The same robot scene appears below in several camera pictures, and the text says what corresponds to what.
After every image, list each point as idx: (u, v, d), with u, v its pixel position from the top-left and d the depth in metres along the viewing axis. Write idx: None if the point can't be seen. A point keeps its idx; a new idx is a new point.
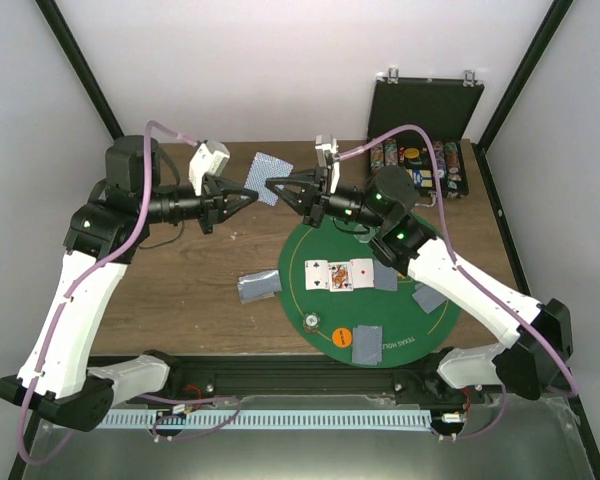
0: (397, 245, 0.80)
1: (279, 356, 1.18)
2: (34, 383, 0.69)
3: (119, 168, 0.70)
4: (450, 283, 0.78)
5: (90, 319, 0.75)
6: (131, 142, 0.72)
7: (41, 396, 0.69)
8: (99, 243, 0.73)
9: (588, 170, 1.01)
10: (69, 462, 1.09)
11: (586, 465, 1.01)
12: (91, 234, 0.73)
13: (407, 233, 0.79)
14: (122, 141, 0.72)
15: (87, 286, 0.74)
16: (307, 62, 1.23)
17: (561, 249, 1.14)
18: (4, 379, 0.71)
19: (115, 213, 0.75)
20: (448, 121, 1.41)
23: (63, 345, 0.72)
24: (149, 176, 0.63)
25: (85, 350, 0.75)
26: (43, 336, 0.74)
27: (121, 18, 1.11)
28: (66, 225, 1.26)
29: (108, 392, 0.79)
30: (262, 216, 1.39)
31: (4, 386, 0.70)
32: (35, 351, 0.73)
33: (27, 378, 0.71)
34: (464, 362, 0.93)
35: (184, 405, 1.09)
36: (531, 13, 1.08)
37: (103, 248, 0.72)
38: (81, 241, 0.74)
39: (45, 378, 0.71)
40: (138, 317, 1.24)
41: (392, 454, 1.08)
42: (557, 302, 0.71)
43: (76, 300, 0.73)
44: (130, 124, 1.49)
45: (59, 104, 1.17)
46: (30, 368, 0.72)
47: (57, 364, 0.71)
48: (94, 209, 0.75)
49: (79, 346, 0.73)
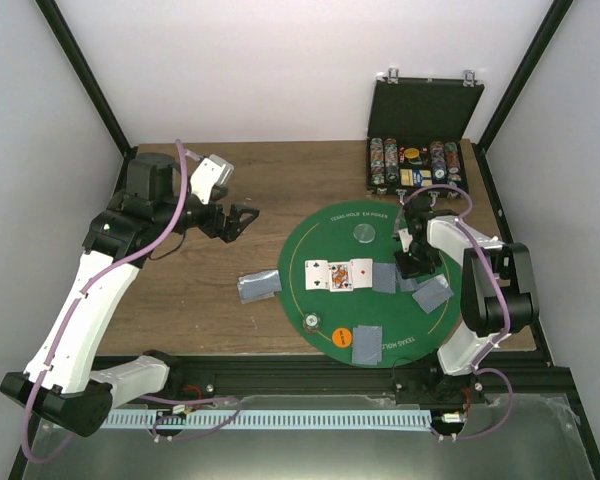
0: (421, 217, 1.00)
1: (279, 356, 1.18)
2: (41, 377, 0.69)
3: (141, 180, 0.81)
4: (443, 226, 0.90)
5: (102, 317, 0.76)
6: (150, 157, 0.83)
7: (47, 390, 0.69)
8: (117, 244, 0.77)
9: (590, 167, 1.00)
10: (68, 463, 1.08)
11: (586, 465, 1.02)
12: (109, 236, 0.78)
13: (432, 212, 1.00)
14: (144, 157, 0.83)
15: (101, 283, 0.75)
16: (306, 61, 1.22)
17: (558, 248, 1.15)
18: (10, 374, 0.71)
19: (133, 219, 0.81)
20: (448, 121, 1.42)
23: (73, 338, 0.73)
24: (184, 193, 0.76)
25: (93, 347, 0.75)
26: (54, 330, 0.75)
27: (120, 18, 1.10)
28: (68, 224, 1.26)
29: (107, 397, 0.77)
30: (261, 216, 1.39)
31: (11, 381, 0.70)
32: (46, 345, 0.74)
33: (35, 372, 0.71)
34: (457, 341, 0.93)
35: (184, 405, 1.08)
36: (530, 13, 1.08)
37: (120, 249, 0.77)
38: (100, 242, 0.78)
39: (53, 373, 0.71)
40: (138, 317, 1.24)
41: (392, 454, 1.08)
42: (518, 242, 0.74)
43: (90, 298, 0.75)
44: (129, 124, 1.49)
45: (60, 101, 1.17)
46: (38, 362, 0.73)
47: (66, 359, 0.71)
48: (112, 213, 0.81)
49: (89, 341, 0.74)
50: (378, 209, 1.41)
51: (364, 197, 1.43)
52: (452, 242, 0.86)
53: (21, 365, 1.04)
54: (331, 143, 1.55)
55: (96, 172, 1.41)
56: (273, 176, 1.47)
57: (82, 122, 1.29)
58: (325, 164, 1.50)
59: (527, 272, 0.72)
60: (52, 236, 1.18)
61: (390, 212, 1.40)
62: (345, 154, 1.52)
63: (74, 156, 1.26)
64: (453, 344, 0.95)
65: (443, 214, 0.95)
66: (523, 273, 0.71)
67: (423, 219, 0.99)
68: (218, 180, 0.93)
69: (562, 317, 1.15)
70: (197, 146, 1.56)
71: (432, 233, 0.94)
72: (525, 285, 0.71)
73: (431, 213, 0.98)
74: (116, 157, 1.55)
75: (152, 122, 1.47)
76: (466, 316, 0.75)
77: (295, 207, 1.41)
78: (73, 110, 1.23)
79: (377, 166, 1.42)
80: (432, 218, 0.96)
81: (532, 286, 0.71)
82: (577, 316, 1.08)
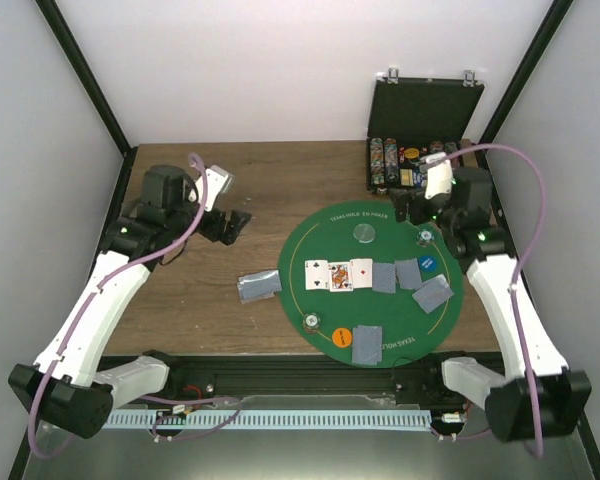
0: (473, 243, 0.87)
1: (279, 356, 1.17)
2: (53, 366, 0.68)
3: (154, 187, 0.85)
4: (499, 300, 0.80)
5: (114, 313, 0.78)
6: (163, 169, 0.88)
7: (57, 380, 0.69)
8: (132, 246, 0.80)
9: (589, 168, 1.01)
10: (68, 463, 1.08)
11: (586, 466, 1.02)
12: (126, 239, 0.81)
13: (488, 238, 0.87)
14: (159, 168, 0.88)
15: (116, 280, 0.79)
16: (305, 60, 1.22)
17: (558, 248, 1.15)
18: (19, 365, 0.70)
19: (147, 225, 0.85)
20: (448, 121, 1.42)
23: (87, 331, 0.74)
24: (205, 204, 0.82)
25: (104, 342, 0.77)
26: (66, 324, 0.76)
27: (119, 18, 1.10)
28: (68, 224, 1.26)
29: (108, 398, 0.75)
30: (261, 216, 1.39)
31: (20, 372, 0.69)
32: (57, 339, 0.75)
33: (45, 363, 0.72)
34: (463, 372, 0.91)
35: (184, 405, 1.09)
36: (530, 14, 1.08)
37: (136, 250, 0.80)
38: (116, 245, 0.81)
39: (64, 363, 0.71)
40: (138, 317, 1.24)
41: (392, 454, 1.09)
42: (582, 376, 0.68)
43: (105, 293, 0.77)
44: (129, 124, 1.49)
45: (60, 102, 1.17)
46: (48, 354, 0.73)
47: (78, 350, 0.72)
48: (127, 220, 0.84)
49: (100, 334, 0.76)
50: (377, 209, 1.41)
51: (364, 197, 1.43)
52: (502, 326, 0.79)
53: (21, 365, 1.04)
54: (330, 143, 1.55)
55: (96, 172, 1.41)
56: (273, 176, 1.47)
57: (82, 122, 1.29)
58: (325, 164, 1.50)
59: (577, 407, 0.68)
60: (53, 238, 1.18)
61: (390, 211, 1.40)
62: (346, 154, 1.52)
63: (74, 157, 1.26)
64: (460, 372, 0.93)
65: (492, 253, 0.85)
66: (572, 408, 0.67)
67: (471, 246, 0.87)
68: (218, 191, 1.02)
69: (562, 319, 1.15)
70: (196, 145, 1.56)
71: (480, 282, 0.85)
72: (569, 417, 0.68)
73: (482, 243, 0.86)
74: (116, 157, 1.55)
75: (151, 122, 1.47)
76: (490, 414, 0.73)
77: (295, 207, 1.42)
78: (73, 110, 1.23)
79: (377, 166, 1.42)
80: (483, 257, 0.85)
81: (575, 415, 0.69)
82: (576, 317, 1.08)
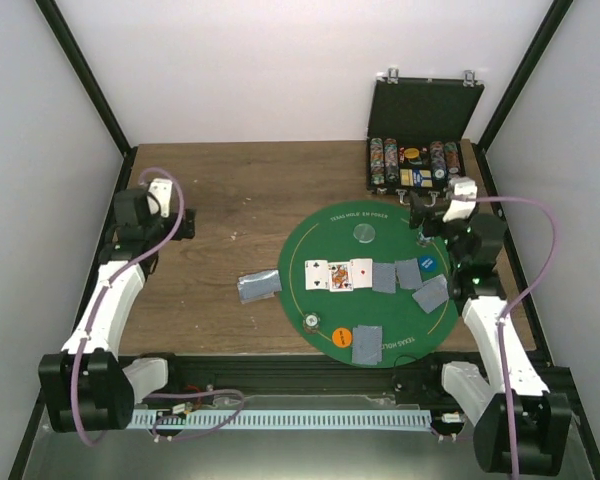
0: (469, 285, 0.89)
1: (279, 356, 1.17)
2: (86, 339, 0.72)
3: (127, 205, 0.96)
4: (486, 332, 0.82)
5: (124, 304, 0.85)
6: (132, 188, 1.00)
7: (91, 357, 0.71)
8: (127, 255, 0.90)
9: (589, 167, 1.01)
10: (68, 463, 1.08)
11: (586, 465, 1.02)
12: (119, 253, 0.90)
13: (483, 282, 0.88)
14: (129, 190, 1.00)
15: (121, 277, 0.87)
16: (305, 60, 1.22)
17: (558, 248, 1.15)
18: (48, 357, 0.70)
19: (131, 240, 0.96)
20: (448, 121, 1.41)
23: (106, 316, 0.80)
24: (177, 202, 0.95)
25: (118, 328, 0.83)
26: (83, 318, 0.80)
27: (119, 18, 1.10)
28: (68, 224, 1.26)
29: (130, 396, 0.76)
30: (261, 216, 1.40)
31: (50, 362, 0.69)
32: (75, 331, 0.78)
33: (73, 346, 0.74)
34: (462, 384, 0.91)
35: (184, 406, 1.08)
36: (530, 13, 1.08)
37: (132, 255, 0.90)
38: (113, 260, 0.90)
39: (93, 341, 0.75)
40: (138, 317, 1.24)
41: (393, 454, 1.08)
42: (562, 401, 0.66)
43: (115, 287, 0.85)
44: (129, 124, 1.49)
45: (60, 101, 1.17)
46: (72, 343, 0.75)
47: (102, 330, 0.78)
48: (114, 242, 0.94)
49: (117, 320, 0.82)
50: (377, 209, 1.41)
51: (364, 197, 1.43)
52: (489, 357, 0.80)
53: (21, 365, 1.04)
54: (330, 143, 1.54)
55: (96, 172, 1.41)
56: (273, 177, 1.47)
57: (82, 122, 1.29)
58: (325, 164, 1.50)
59: (560, 435, 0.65)
60: (53, 238, 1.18)
61: (390, 211, 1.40)
62: (345, 154, 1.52)
63: (74, 157, 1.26)
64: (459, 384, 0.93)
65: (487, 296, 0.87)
66: (553, 435, 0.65)
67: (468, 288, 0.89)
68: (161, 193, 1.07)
69: (563, 318, 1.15)
70: (196, 146, 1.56)
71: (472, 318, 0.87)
72: (552, 445, 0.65)
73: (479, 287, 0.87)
74: (116, 157, 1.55)
75: (151, 122, 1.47)
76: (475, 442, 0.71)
77: (295, 207, 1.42)
78: (73, 110, 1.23)
79: (377, 166, 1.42)
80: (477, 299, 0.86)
81: (559, 445, 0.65)
82: (577, 316, 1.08)
